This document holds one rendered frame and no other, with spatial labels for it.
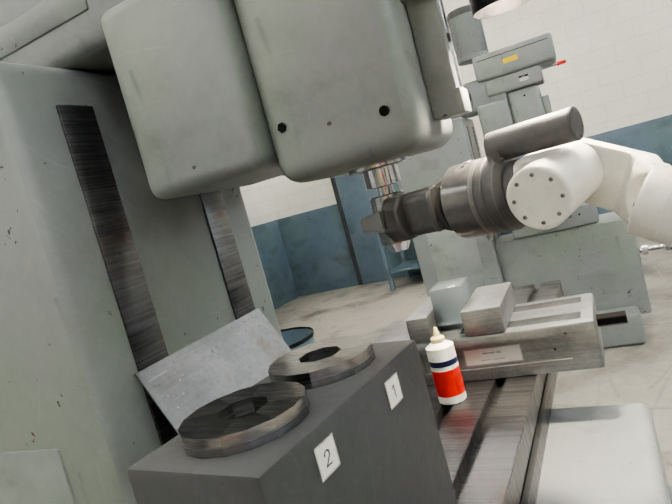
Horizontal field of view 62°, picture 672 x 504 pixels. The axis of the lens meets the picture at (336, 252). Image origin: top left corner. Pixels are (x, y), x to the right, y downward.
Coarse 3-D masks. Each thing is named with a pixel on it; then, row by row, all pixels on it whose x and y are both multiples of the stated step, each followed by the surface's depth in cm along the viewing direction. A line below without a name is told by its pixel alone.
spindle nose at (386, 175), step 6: (378, 168) 72; (384, 168) 72; (390, 168) 73; (396, 168) 73; (366, 174) 73; (372, 174) 73; (378, 174) 72; (384, 174) 72; (390, 174) 72; (396, 174) 73; (366, 180) 74; (372, 180) 73; (378, 180) 72; (384, 180) 72; (390, 180) 72; (396, 180) 73; (366, 186) 74; (372, 186) 73; (378, 186) 73
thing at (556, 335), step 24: (432, 312) 90; (528, 312) 89; (552, 312) 85; (576, 312) 82; (384, 336) 98; (408, 336) 94; (456, 336) 86; (480, 336) 84; (504, 336) 82; (528, 336) 81; (552, 336) 80; (576, 336) 78; (600, 336) 84; (480, 360) 85; (504, 360) 83; (528, 360) 82; (552, 360) 80; (576, 360) 79; (600, 360) 78; (432, 384) 88
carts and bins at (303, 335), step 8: (288, 328) 326; (296, 328) 323; (304, 328) 319; (312, 328) 309; (288, 336) 326; (296, 336) 323; (304, 336) 319; (312, 336) 298; (288, 344) 326; (296, 344) 286; (304, 344) 290
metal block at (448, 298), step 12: (432, 288) 92; (444, 288) 89; (456, 288) 88; (468, 288) 93; (432, 300) 90; (444, 300) 90; (456, 300) 89; (444, 312) 90; (456, 312) 89; (444, 324) 90
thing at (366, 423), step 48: (288, 384) 41; (336, 384) 42; (384, 384) 43; (192, 432) 37; (240, 432) 35; (288, 432) 36; (336, 432) 37; (384, 432) 42; (432, 432) 49; (144, 480) 36; (192, 480) 34; (240, 480) 32; (288, 480) 33; (336, 480) 36; (384, 480) 41; (432, 480) 47
